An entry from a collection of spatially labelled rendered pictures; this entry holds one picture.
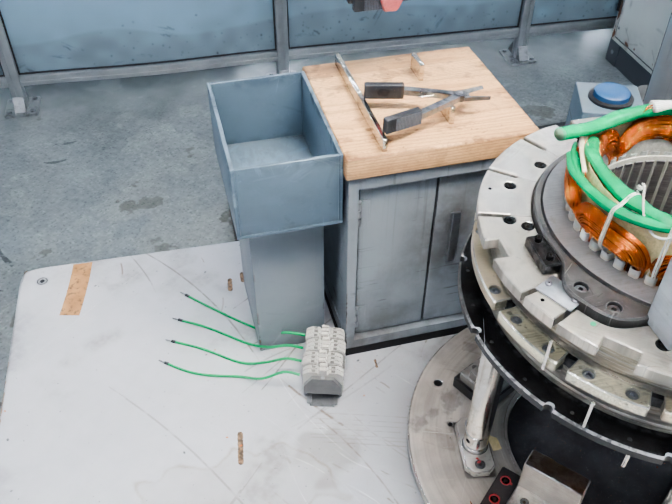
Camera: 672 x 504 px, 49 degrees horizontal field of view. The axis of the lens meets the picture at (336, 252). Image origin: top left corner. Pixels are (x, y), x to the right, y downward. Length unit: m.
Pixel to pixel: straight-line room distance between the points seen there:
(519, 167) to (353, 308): 0.28
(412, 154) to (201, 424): 0.37
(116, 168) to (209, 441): 1.87
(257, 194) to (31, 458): 0.37
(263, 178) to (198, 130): 2.06
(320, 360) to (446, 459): 0.17
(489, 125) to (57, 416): 0.56
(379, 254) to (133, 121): 2.13
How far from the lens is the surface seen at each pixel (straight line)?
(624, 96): 0.89
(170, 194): 2.45
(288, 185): 0.70
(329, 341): 0.84
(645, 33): 3.14
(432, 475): 0.77
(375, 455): 0.80
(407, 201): 0.75
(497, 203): 0.60
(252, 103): 0.84
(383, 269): 0.81
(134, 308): 0.97
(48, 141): 2.83
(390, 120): 0.69
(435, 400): 0.82
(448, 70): 0.84
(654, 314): 0.53
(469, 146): 0.73
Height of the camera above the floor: 1.46
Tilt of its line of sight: 42 degrees down
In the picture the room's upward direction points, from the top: straight up
